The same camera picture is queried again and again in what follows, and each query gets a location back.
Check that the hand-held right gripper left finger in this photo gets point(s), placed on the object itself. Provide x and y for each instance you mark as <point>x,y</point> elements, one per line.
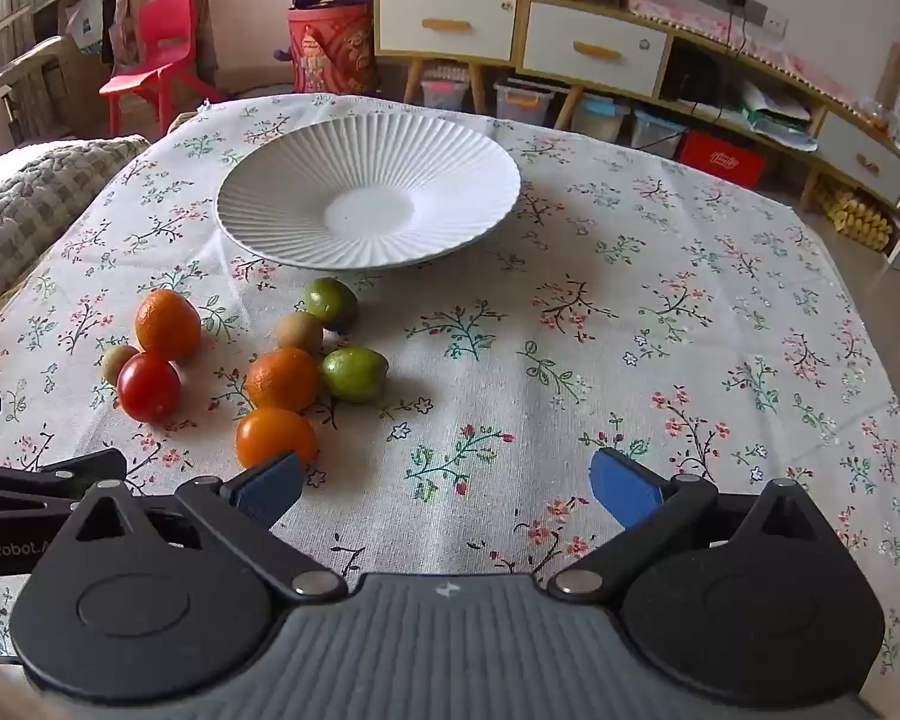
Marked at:
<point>266,487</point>

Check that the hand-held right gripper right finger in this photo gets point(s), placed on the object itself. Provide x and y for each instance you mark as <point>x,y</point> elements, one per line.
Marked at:
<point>626,491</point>

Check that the yellow toy blocks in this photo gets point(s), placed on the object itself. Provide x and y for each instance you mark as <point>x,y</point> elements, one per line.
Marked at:
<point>859,217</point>

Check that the orange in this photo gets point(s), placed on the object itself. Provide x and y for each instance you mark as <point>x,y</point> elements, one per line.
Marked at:
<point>270,431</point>
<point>167,324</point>
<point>281,379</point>

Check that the green lime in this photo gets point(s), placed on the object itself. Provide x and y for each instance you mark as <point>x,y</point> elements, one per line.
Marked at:
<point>331,302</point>
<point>353,373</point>

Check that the small brown kiwi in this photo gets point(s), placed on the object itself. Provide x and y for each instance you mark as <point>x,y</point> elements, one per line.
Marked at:
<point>298,332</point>

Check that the pink lace cloth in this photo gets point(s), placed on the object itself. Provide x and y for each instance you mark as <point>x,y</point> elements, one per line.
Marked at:
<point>720,26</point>

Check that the red cardboard box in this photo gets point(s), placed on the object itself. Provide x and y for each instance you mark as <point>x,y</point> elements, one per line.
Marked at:
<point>720,161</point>

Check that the grey knitted blanket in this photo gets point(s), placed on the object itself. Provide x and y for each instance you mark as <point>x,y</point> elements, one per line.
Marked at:
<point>37,195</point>

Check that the white plastic chair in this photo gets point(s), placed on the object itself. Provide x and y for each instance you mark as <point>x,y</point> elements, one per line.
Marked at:
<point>15,60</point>

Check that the white ribbed plate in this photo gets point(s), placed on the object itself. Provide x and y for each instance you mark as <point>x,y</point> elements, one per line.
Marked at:
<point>367,187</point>

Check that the red plastic chair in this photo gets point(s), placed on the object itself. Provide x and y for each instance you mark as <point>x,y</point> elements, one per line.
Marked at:
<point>169,45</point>

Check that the clear box with pink contents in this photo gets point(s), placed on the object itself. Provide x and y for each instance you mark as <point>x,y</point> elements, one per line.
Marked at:
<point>445,95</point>

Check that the clear box with orange latch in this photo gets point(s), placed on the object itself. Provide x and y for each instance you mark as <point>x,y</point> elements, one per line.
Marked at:
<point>523,105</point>

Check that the wooden desk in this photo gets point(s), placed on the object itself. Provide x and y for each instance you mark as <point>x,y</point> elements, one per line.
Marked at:
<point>187,7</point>

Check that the floral tablecloth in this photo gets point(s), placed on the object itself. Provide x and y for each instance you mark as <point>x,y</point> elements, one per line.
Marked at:
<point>495,360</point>

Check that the small pale fruit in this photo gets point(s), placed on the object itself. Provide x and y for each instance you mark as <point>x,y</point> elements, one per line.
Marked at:
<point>118,364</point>

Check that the clear box with blue lid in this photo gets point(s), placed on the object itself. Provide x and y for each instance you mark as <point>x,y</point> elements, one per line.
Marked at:
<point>656,131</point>
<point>600,120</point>

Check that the pile of papers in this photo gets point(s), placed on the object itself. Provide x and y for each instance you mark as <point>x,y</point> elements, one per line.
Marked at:
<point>780,116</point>

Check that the red toy bucket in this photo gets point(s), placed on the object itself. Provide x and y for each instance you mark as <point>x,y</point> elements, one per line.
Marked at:
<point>334,49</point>

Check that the red tomato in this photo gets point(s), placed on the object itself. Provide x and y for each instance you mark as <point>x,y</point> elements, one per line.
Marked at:
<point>148,388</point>

